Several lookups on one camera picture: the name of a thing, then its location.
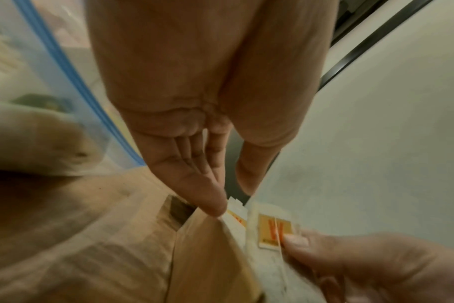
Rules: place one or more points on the person's left hand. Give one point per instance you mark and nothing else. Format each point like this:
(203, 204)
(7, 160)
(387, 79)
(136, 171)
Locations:
(182, 74)

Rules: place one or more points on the person's right hand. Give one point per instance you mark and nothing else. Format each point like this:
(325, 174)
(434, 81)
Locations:
(391, 266)

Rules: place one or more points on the white tea bag yellow tag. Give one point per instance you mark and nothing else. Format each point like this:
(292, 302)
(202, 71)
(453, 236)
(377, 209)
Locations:
(272, 260)

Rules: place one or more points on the clear zip bag blue seal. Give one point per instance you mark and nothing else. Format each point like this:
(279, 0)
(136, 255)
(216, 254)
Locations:
(43, 124)

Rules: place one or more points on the brown cardboard box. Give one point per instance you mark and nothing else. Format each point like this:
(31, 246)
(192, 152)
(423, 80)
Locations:
(208, 260)

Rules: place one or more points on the black metal frame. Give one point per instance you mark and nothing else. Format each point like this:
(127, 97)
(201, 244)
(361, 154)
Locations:
(365, 44)

